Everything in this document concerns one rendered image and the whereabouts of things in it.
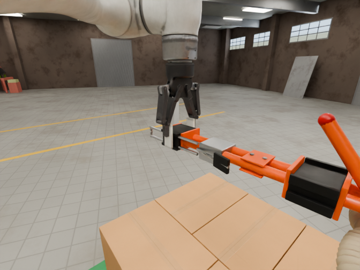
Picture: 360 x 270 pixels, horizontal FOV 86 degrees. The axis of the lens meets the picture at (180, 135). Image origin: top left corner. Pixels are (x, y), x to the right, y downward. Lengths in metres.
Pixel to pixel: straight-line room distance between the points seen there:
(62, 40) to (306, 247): 14.90
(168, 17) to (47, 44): 14.82
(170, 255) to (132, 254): 0.20
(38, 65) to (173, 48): 14.99
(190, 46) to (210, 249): 1.01
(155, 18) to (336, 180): 0.48
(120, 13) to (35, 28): 14.96
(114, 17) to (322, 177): 0.52
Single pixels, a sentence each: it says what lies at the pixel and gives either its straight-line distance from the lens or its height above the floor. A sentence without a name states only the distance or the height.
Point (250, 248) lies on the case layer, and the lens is 1.26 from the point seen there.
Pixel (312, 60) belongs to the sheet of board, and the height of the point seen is 1.65.
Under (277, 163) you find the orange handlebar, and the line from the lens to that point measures 0.45.
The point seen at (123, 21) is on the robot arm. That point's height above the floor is 1.56.
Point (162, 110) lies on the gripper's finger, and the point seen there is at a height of 1.36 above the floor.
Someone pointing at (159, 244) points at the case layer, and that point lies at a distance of 1.22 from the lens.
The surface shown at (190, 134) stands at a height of 1.28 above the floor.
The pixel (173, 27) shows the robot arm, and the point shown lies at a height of 1.55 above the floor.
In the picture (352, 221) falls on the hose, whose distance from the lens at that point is 0.47.
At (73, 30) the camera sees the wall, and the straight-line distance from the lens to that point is 15.06.
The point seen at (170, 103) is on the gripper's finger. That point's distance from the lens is 0.52.
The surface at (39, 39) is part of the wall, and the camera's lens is 15.37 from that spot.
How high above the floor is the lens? 1.47
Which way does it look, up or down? 20 degrees down
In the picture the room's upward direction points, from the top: straight up
